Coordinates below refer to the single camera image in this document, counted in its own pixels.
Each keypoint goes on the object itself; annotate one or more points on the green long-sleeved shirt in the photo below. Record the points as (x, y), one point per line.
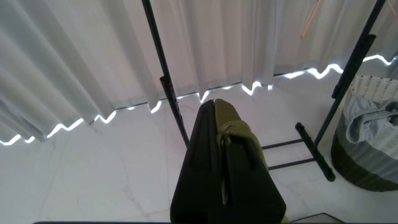
(227, 115)

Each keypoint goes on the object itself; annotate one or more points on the white curtain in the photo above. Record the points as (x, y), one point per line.
(77, 46)

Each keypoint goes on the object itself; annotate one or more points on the pale grey shorts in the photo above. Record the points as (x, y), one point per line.
(363, 121)

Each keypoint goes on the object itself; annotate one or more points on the black clothes rack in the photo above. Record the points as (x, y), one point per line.
(168, 87)

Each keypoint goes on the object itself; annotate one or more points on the white laundry basket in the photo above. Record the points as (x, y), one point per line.
(367, 165)

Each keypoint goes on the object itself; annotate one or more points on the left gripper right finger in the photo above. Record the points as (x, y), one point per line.
(252, 193)

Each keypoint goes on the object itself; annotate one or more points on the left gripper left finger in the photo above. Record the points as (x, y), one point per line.
(199, 186)

